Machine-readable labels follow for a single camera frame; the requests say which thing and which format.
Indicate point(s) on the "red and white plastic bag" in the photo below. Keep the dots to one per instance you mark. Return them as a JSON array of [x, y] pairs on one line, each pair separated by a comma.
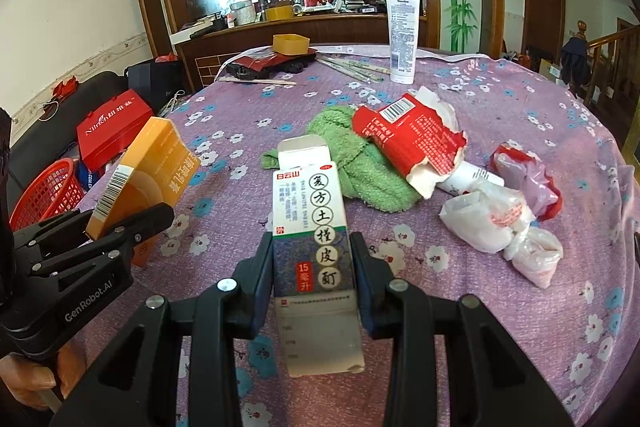
[[525, 172]]

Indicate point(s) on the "dark hanging jacket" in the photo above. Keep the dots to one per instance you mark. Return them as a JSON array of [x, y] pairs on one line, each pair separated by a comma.
[[575, 57]]

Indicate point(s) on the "brown wooden door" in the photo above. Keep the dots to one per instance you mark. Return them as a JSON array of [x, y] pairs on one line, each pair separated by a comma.
[[545, 12]]

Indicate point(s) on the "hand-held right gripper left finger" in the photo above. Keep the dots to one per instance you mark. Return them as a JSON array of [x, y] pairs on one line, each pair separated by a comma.
[[263, 268]]

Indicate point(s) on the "black gift bag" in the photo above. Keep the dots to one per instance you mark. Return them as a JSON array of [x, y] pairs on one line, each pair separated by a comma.
[[152, 82]]

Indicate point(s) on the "green towel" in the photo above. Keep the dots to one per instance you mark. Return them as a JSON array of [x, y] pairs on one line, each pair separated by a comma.
[[345, 142]]

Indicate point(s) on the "white medicine box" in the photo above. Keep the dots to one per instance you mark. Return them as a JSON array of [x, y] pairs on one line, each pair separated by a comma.
[[310, 207]]

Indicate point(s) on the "person's left hand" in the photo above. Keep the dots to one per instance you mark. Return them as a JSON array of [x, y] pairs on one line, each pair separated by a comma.
[[25, 379]]

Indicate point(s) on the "white jar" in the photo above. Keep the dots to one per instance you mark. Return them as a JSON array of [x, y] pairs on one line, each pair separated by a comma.
[[243, 13]]

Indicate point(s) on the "red packet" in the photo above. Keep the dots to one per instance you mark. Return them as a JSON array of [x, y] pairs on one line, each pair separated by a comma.
[[260, 63]]

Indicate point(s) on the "purple floral tablecloth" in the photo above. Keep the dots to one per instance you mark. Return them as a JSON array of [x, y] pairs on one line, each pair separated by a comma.
[[500, 347]]

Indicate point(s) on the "small knotted white bag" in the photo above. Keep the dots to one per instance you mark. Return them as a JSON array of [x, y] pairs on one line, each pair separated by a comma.
[[537, 257]]

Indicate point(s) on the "small white tube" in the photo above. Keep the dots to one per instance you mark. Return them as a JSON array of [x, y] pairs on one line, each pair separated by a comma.
[[470, 177]]

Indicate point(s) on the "orange cardboard box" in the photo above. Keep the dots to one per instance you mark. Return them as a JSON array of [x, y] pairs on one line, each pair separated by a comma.
[[150, 162]]

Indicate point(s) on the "red plastic basket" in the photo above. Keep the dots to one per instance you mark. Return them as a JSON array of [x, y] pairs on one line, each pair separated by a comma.
[[50, 192]]

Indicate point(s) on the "yellow plastic box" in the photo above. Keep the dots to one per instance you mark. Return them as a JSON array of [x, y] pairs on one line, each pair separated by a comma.
[[290, 44]]

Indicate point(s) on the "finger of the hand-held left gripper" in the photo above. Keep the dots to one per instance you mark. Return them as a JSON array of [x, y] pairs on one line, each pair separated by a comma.
[[50, 229], [145, 222]]

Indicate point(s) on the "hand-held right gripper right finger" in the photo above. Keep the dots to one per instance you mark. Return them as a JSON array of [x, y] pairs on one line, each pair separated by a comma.
[[362, 278]]

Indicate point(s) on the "wooden stair railing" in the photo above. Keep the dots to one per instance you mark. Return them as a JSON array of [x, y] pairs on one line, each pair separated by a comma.
[[607, 57]]

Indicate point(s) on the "white lotion tube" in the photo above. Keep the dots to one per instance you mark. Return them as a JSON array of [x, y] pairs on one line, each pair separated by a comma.
[[402, 42]]

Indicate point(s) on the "black sofa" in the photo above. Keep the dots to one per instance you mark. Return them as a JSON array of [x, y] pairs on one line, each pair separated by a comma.
[[30, 142]]

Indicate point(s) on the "red black flat item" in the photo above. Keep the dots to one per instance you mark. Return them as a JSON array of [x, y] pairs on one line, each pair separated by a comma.
[[300, 66]]

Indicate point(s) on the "wooden chopsticks pair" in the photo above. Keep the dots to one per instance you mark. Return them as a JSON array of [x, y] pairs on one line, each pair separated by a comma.
[[255, 81]]

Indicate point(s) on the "red gift bag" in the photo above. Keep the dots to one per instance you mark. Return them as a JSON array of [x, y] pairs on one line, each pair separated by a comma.
[[110, 127]]

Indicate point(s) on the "torn red carton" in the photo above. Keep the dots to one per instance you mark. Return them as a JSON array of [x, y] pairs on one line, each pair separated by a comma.
[[400, 142]]

